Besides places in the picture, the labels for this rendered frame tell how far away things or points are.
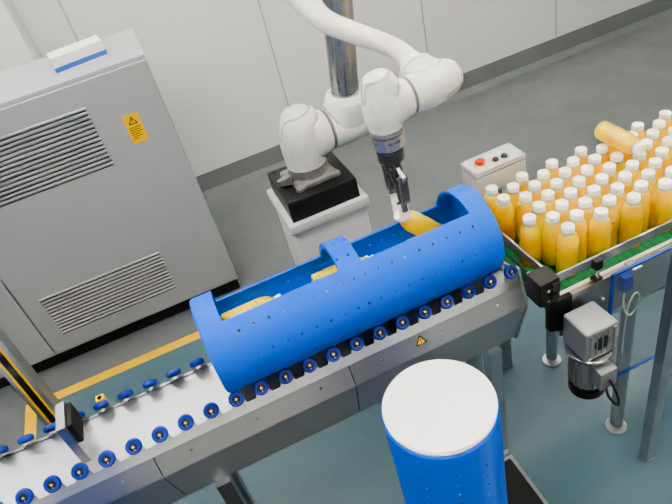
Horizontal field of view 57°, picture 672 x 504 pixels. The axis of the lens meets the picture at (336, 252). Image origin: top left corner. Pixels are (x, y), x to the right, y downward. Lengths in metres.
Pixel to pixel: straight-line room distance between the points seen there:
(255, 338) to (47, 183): 1.79
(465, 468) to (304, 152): 1.23
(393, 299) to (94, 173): 1.88
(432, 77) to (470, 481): 1.00
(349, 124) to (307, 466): 1.44
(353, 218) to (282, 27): 2.34
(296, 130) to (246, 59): 2.28
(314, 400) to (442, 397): 0.45
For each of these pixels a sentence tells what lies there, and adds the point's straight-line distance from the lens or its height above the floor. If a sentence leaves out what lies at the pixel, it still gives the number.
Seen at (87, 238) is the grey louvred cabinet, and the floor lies 0.70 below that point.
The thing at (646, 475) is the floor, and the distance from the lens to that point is 2.69.
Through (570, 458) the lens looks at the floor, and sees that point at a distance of 2.69.
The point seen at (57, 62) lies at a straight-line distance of 3.15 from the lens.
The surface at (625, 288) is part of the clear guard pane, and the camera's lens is 2.05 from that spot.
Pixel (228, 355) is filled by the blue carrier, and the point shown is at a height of 1.15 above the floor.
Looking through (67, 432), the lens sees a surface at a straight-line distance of 1.84.
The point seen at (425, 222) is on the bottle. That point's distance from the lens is 1.84.
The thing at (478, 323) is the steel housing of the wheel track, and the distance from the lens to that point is 1.96.
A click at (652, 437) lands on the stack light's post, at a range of 2.59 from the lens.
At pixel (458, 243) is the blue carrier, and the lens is 1.74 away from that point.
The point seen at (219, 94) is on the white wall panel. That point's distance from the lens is 4.47.
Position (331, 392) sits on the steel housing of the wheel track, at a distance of 1.86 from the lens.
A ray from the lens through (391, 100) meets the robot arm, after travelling 1.59.
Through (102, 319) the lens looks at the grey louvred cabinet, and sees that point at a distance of 3.63.
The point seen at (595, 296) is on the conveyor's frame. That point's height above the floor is 0.84.
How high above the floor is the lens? 2.27
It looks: 38 degrees down
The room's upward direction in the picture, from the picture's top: 16 degrees counter-clockwise
